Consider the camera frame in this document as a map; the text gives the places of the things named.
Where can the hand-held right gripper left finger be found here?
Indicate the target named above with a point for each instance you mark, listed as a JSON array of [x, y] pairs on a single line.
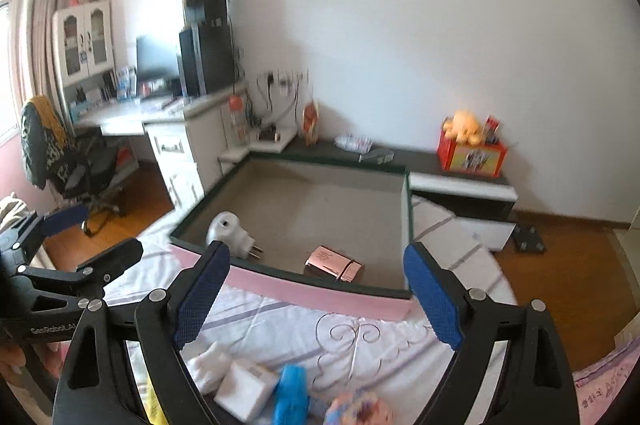
[[200, 300]]

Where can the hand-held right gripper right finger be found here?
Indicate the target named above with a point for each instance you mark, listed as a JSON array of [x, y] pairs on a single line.
[[432, 300]]

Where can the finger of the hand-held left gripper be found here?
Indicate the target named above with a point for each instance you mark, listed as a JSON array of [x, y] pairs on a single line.
[[112, 259], [65, 216]]

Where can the white rounded object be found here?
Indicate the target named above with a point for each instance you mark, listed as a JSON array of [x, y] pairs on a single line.
[[212, 362]]

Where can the small white box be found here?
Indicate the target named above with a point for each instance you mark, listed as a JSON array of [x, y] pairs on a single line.
[[243, 390]]

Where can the blue plastic comb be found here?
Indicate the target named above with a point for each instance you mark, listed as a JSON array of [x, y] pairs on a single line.
[[292, 392]]

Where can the pink patterned small item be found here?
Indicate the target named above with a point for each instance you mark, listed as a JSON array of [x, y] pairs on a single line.
[[357, 410]]

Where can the pink and green cardboard box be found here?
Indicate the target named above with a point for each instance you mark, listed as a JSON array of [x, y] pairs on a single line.
[[310, 205]]

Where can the person's left hand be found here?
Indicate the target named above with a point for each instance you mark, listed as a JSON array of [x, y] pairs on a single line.
[[10, 362]]

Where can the beige crumpled blanket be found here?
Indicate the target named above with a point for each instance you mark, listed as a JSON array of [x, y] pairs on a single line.
[[12, 210]]

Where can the black office chair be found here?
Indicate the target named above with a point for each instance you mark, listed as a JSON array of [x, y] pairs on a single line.
[[97, 170]]

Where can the black and yellow jacket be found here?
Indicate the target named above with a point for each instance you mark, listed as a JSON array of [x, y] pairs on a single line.
[[45, 145]]

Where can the white plug adapter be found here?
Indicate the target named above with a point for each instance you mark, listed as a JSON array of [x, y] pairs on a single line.
[[225, 229]]

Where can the rose gold metal case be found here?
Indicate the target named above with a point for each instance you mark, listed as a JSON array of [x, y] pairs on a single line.
[[330, 263]]

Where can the dark topped low cabinet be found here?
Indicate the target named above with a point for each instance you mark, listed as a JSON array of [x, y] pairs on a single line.
[[450, 187]]

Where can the black floor scale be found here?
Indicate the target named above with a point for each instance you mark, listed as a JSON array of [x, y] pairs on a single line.
[[530, 238]]

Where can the white desk with drawers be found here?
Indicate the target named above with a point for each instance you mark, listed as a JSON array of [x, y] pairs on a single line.
[[175, 145]]

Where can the red storage box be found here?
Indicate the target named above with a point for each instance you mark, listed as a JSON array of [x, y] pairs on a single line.
[[470, 160]]

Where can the blue and white carton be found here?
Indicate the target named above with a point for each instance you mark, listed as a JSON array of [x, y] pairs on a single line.
[[125, 82]]

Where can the small grey box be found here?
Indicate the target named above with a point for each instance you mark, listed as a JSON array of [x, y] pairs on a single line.
[[376, 155]]

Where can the window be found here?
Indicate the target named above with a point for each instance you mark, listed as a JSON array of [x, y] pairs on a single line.
[[6, 70]]

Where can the clear plastic water bottle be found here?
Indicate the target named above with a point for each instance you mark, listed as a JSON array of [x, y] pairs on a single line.
[[352, 141]]

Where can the yellow octopus plush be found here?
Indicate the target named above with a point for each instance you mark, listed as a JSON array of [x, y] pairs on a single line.
[[465, 125]]

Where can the small black handheld device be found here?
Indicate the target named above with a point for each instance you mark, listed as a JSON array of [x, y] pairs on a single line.
[[268, 133]]

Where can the white hutch cabinet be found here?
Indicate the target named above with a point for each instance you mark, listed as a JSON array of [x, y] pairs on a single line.
[[82, 35]]

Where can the small red card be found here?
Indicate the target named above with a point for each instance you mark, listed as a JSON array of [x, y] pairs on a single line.
[[492, 127]]

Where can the black computer monitor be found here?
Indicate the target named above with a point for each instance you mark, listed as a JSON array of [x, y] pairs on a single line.
[[157, 57]]

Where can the beige curtain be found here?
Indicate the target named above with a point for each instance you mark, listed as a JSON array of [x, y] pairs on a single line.
[[45, 30]]

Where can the pink printed sheet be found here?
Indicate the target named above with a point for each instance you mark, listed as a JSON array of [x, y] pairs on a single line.
[[605, 385]]

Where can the clear bottle with orange cap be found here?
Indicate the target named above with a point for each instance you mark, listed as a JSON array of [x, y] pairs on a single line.
[[236, 106]]

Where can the black computer tower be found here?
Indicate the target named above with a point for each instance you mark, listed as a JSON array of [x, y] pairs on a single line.
[[210, 60]]

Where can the white wall socket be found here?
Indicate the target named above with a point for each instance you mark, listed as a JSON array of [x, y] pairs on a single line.
[[280, 80]]

